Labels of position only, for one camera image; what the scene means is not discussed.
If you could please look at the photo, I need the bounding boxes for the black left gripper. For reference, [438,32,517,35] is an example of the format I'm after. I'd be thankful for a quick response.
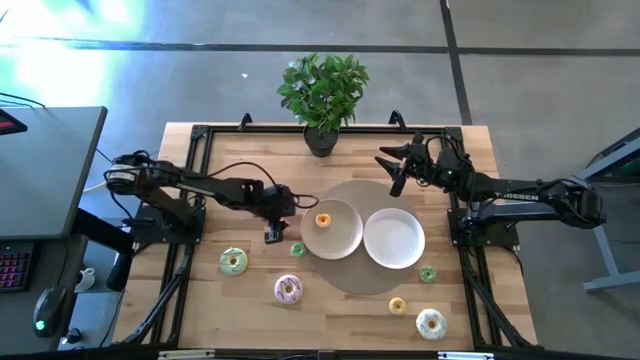
[257,183,297,246]

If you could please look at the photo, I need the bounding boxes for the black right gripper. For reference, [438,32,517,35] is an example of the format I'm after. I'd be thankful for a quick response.
[374,131,442,198]

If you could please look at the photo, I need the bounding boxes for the large green glazed donut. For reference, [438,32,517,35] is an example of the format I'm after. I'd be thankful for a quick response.
[219,247,249,277]

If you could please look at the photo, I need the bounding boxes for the large white glazed donut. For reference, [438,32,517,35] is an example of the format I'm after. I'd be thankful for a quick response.
[415,308,449,342]

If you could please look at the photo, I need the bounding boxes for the beige round plate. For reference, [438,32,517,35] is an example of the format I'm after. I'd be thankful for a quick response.
[300,198,365,261]

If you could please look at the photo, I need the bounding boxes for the large pink glazed donut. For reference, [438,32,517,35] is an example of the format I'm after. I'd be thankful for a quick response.
[273,274,305,306]

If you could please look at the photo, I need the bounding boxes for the black plant pot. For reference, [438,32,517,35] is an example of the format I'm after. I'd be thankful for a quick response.
[303,124,340,159]

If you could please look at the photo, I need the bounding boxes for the white round plate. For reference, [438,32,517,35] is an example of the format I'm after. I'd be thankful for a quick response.
[363,207,427,271]

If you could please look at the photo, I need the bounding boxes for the round beige placemat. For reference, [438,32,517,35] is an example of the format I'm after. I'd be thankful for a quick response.
[307,179,419,296]

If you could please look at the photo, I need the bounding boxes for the green leafy plant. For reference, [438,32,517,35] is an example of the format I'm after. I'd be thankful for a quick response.
[276,52,371,134]

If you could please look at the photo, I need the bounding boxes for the black desk leg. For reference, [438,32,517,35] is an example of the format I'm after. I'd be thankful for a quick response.
[73,207,137,292]

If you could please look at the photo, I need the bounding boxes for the small white cup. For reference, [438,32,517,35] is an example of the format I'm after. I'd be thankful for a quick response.
[74,267,97,292]

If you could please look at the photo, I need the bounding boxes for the grey metal table stand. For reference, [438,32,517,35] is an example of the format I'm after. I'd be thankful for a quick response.
[574,127,640,294]

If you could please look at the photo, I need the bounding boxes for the grey desk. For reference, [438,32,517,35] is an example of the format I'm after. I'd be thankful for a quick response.
[0,105,109,241]

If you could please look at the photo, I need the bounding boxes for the black computer mouse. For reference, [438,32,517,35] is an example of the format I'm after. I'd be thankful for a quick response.
[32,285,69,339]

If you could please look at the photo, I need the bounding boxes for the black keyboard pink backlight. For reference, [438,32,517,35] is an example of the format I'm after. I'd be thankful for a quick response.
[0,242,35,294]

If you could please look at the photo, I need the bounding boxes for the black device red display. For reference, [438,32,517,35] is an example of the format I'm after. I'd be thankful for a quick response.
[0,108,29,137]

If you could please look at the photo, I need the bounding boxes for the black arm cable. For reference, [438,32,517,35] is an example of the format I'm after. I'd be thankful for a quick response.
[199,160,321,210]

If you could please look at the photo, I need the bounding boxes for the black aluminium table frame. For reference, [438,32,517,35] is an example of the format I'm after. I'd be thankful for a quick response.
[119,110,539,351]

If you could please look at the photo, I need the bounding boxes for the silver metal bracket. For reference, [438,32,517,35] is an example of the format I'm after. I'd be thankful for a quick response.
[158,349,217,360]
[438,351,496,360]

